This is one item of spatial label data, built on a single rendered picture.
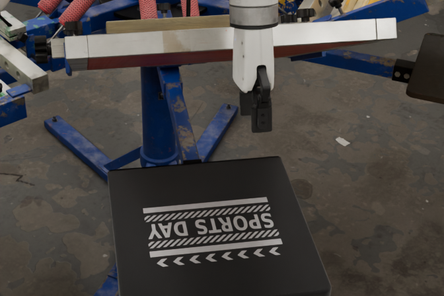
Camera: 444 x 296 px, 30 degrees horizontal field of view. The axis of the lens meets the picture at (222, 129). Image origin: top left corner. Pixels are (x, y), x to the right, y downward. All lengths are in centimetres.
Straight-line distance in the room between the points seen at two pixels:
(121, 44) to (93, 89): 281
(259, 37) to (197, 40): 21
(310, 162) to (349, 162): 18
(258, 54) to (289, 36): 22
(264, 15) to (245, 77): 10
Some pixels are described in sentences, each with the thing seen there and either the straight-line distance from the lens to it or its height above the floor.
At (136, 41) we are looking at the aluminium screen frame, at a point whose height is 155.
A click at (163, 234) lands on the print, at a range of 191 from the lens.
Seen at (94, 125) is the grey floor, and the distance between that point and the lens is 395.
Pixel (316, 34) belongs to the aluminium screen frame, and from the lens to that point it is 147.
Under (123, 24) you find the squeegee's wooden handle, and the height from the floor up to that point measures 130.
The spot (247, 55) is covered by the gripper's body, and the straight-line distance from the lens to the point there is 125.
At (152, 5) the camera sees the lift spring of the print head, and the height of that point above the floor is 114.
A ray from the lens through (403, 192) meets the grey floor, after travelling 365.
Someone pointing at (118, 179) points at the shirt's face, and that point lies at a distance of 207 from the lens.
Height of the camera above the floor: 223
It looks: 35 degrees down
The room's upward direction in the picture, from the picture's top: 2 degrees clockwise
